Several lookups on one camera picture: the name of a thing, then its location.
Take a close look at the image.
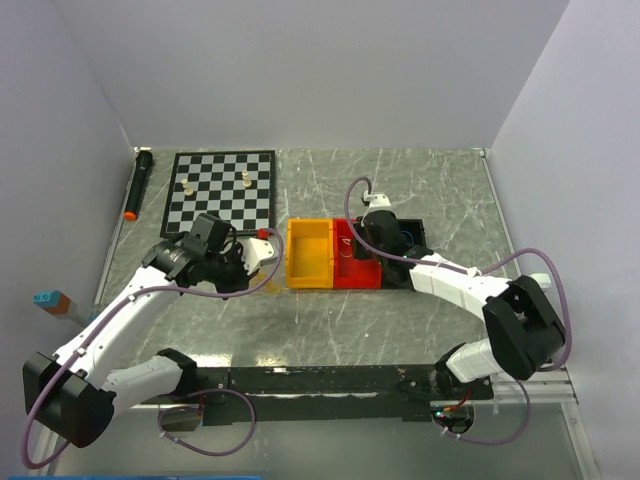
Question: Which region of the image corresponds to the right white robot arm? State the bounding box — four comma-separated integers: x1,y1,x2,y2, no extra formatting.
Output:
355,210,566,399

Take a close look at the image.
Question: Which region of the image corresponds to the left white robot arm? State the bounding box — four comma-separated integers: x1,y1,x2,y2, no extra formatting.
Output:
22,213,277,448

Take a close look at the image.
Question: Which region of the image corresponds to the black plastic bin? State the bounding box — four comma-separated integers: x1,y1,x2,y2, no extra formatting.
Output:
380,219,433,290

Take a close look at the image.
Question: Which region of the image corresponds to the red plastic bin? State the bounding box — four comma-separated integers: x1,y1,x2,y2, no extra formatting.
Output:
333,218,382,289

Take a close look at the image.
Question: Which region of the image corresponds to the cream chess piece left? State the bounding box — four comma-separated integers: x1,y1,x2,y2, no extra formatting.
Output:
181,179,195,197

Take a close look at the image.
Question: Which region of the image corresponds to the cream chess piece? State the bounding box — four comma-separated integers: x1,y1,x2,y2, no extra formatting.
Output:
181,179,195,197
242,171,252,188

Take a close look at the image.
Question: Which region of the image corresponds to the yellow plastic bin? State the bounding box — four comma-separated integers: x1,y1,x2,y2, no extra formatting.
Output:
285,218,334,289

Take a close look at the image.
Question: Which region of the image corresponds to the black white chessboard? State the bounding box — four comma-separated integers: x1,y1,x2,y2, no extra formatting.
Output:
160,150,276,238

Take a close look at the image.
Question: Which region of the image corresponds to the cream chess piece right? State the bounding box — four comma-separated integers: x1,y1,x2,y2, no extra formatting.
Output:
242,171,252,188

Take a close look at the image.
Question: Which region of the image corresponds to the black marker orange cap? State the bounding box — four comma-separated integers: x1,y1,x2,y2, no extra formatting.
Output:
123,150,154,222

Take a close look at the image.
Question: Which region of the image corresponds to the blue brown toy block stick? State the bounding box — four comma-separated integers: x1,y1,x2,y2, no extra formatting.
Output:
32,290,90,327

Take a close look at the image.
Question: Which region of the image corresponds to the white scanner device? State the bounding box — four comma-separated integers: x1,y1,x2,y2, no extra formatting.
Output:
529,273,552,291

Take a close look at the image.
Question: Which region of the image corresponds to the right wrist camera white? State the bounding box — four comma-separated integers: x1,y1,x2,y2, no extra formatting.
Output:
362,192,391,209

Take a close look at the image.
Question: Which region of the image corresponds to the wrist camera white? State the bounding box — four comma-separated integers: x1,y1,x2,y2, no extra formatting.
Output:
240,238,279,276
362,192,391,209

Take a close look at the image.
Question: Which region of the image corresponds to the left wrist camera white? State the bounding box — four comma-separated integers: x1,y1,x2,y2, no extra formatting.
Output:
240,238,279,276

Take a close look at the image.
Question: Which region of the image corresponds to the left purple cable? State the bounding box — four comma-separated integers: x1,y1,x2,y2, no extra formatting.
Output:
20,227,287,470

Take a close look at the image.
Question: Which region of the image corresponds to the purple cable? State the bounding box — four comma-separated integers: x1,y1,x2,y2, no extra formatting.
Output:
345,177,572,445
20,227,287,470

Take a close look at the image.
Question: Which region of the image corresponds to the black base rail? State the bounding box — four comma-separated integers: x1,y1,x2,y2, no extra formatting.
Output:
145,364,494,426

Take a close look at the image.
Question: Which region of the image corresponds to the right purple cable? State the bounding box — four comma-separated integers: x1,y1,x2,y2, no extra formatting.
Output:
345,177,572,445

